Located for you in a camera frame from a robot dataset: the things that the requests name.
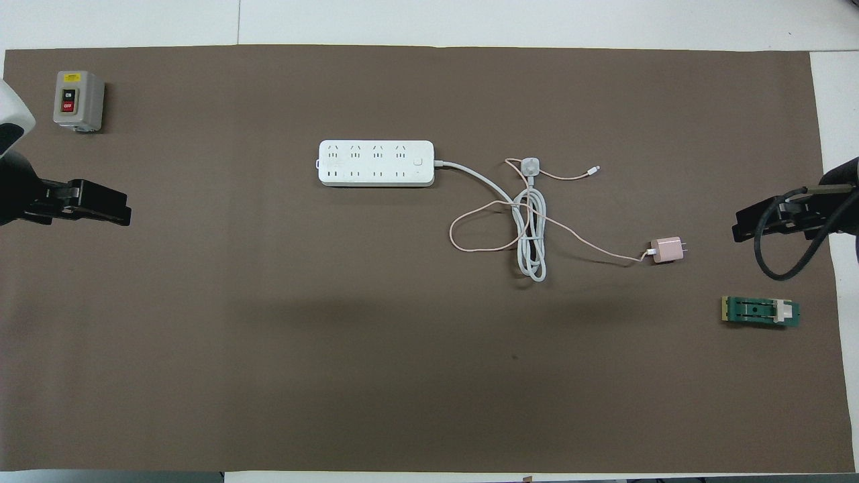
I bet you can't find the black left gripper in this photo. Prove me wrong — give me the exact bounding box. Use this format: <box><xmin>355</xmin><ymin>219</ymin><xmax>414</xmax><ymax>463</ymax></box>
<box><xmin>0</xmin><ymin>152</ymin><xmax>132</xmax><ymax>227</ymax></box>

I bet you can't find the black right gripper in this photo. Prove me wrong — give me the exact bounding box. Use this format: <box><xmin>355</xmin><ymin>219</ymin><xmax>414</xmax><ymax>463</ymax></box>
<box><xmin>731</xmin><ymin>157</ymin><xmax>859</xmax><ymax>244</ymax></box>

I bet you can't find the pink charger adapter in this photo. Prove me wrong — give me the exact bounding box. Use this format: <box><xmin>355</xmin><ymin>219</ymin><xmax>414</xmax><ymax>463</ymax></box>
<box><xmin>648</xmin><ymin>236</ymin><xmax>689</xmax><ymax>265</ymax></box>

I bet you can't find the thin pink charging cable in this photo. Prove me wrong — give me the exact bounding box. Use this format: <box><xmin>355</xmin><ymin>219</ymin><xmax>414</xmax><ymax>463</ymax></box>
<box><xmin>448</xmin><ymin>158</ymin><xmax>656</xmax><ymax>264</ymax></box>

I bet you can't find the white power strip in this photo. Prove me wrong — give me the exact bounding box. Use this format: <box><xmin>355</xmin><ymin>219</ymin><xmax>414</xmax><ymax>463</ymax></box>
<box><xmin>317</xmin><ymin>140</ymin><xmax>436</xmax><ymax>188</ymax></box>

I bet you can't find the green circuit board clip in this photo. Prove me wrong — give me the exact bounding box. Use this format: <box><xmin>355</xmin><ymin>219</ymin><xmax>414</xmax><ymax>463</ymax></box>
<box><xmin>721</xmin><ymin>296</ymin><xmax>801</xmax><ymax>330</ymax></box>

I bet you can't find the brown table mat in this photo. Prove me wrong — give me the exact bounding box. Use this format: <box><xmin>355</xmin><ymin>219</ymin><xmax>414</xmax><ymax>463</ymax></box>
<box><xmin>2</xmin><ymin>44</ymin><xmax>856</xmax><ymax>474</ymax></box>

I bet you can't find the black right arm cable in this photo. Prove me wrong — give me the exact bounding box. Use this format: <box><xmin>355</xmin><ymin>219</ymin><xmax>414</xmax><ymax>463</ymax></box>
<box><xmin>753</xmin><ymin>187</ymin><xmax>834</xmax><ymax>282</ymax></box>

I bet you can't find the grey on-off switch box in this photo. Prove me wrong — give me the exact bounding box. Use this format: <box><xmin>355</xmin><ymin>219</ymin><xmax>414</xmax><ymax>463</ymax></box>
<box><xmin>53</xmin><ymin>70</ymin><xmax>106</xmax><ymax>133</ymax></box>

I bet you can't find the white power cord with plug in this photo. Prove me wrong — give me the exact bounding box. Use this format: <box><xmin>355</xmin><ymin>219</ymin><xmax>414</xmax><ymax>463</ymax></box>
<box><xmin>435</xmin><ymin>157</ymin><xmax>548</xmax><ymax>283</ymax></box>

